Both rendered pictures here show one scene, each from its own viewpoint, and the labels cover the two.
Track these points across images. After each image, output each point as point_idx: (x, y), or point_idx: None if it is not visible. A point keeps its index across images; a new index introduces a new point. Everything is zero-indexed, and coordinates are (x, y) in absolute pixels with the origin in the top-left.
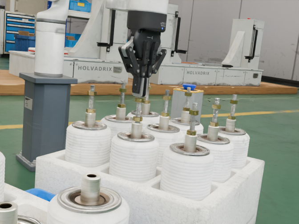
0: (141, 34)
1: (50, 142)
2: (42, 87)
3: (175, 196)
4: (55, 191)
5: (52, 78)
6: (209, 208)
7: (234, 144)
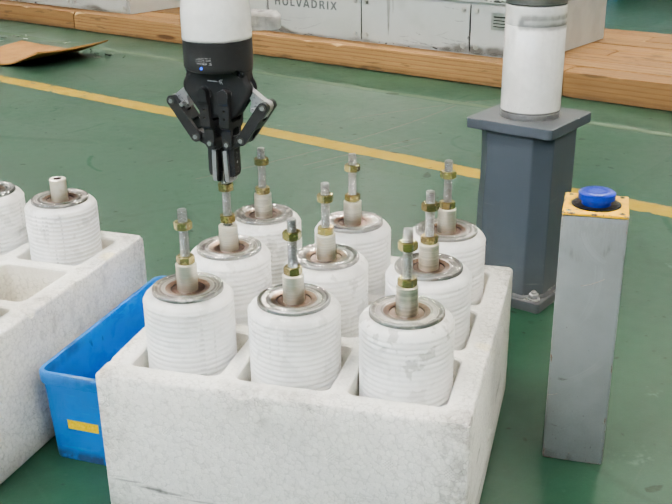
0: (192, 75)
1: (497, 249)
2: (485, 136)
3: (139, 345)
4: None
5: (496, 122)
6: (107, 374)
7: (362, 337)
